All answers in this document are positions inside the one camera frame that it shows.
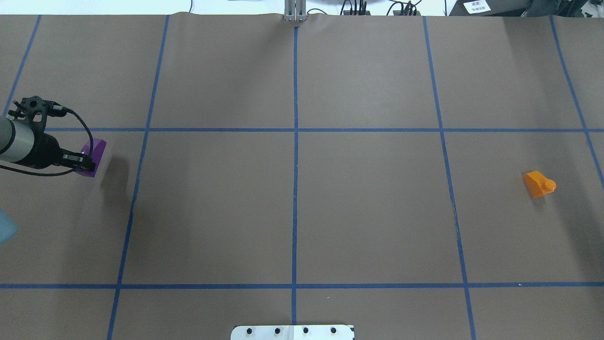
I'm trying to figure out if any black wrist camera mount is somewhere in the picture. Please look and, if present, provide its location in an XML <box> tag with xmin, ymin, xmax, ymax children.
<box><xmin>7</xmin><ymin>95</ymin><xmax>68</xmax><ymax>133</ymax></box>

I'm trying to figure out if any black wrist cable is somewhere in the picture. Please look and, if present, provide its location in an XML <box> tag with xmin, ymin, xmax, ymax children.
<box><xmin>0</xmin><ymin>105</ymin><xmax>95</xmax><ymax>177</ymax></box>

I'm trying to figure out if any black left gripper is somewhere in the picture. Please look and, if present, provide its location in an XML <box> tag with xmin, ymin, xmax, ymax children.
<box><xmin>29</xmin><ymin>133</ymin><xmax>97</xmax><ymax>172</ymax></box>

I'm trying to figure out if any grey aluminium post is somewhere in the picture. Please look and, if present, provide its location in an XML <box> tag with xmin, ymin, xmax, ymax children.
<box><xmin>284</xmin><ymin>0</ymin><xmax>308</xmax><ymax>22</ymax></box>

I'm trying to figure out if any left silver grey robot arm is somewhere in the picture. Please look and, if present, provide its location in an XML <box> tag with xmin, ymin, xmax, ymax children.
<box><xmin>0</xmin><ymin>118</ymin><xmax>107</xmax><ymax>177</ymax></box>

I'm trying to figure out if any black box with label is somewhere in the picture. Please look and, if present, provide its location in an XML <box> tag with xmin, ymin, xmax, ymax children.
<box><xmin>447</xmin><ymin>0</ymin><xmax>534</xmax><ymax>17</ymax></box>

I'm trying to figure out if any orange trapezoid block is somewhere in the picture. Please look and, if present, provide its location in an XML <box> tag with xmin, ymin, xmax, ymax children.
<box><xmin>522</xmin><ymin>171</ymin><xmax>557</xmax><ymax>199</ymax></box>

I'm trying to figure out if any purple trapezoid block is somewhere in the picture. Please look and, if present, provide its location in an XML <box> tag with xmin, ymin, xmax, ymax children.
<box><xmin>74</xmin><ymin>138</ymin><xmax>107</xmax><ymax>177</ymax></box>

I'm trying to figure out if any white metal base plate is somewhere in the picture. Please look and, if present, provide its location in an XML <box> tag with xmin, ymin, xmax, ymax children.
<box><xmin>230</xmin><ymin>324</ymin><xmax>355</xmax><ymax>340</ymax></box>

